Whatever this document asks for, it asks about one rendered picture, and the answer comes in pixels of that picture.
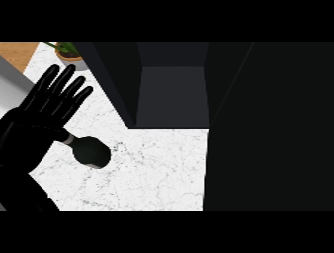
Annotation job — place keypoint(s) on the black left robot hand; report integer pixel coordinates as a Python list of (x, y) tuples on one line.
[(25, 131)]

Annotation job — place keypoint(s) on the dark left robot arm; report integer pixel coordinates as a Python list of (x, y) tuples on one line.
[(13, 191)]

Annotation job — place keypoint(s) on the dark wine bottle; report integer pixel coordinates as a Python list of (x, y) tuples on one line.
[(91, 152)]

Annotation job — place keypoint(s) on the dark grey cabinet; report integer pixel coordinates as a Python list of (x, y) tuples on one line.
[(171, 95)]

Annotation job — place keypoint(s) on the dark grey cabinet door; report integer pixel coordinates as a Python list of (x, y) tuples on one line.
[(281, 131)]

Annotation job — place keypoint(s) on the potted green plant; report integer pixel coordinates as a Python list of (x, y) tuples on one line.
[(69, 56)]

